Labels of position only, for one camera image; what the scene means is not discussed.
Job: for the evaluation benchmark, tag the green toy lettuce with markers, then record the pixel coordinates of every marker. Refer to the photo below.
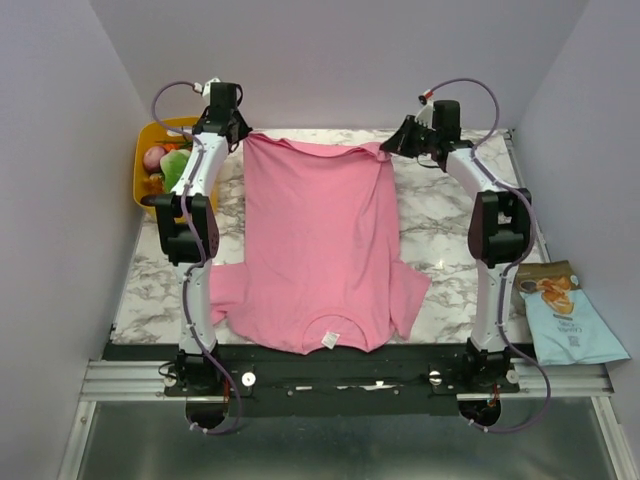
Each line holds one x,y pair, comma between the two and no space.
172,166

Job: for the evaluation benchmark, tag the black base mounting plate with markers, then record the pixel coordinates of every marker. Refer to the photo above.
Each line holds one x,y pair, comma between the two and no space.
262,375

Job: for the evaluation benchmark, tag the aluminium frame rail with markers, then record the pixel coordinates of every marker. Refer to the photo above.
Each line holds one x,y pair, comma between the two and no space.
142,381

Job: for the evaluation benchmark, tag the blue snack bag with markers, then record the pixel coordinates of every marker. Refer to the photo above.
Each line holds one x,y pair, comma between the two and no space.
566,329

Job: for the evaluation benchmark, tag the purple toy onion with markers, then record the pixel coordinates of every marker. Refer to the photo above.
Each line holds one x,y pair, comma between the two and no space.
152,159

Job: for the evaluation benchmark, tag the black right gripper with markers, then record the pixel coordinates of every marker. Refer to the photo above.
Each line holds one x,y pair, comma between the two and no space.
413,138

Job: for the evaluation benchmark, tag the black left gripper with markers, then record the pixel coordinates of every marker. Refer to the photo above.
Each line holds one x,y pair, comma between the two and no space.
242,129

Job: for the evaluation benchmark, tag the pink t-shirt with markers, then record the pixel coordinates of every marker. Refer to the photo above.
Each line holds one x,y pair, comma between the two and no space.
322,265

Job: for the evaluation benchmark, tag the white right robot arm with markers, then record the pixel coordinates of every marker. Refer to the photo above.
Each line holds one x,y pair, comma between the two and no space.
499,237

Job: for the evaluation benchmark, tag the yellow plastic basket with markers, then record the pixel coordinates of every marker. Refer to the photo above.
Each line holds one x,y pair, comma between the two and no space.
153,143

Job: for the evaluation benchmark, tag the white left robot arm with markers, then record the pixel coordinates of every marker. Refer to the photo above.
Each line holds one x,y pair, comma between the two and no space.
188,231

